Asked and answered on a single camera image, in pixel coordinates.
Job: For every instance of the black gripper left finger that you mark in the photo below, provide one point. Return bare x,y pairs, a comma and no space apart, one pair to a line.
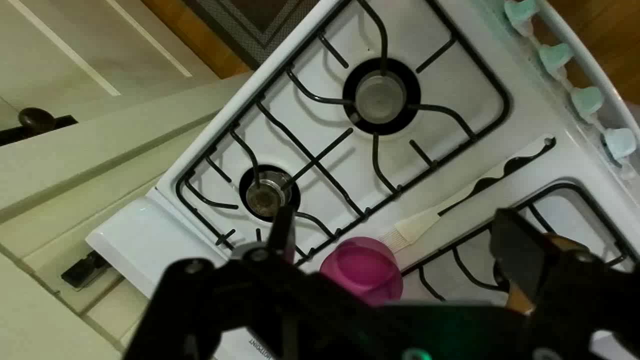
196,302

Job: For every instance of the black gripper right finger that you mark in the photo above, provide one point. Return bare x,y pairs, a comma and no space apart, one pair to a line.
575,292

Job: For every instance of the black stove grate right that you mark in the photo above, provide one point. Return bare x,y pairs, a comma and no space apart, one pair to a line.
462,269

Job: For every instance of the black stove grate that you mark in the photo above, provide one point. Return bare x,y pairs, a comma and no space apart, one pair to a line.
462,269
353,129

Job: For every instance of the pink plastic cup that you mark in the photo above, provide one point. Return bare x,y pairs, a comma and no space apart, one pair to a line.
367,269

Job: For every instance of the teal stove knob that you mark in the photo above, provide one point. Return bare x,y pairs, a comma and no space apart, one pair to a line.
521,12
620,142
587,102
554,59

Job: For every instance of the white plastic spatula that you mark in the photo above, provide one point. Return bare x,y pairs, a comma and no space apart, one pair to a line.
413,226

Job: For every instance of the black door latch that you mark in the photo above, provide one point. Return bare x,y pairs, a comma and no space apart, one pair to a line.
85,271

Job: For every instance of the white gas stove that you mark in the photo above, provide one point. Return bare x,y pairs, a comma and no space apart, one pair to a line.
154,231

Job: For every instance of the black stove grate left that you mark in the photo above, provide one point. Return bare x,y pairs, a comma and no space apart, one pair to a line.
353,129

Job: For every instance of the black door knob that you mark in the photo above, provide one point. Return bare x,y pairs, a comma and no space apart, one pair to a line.
33,123

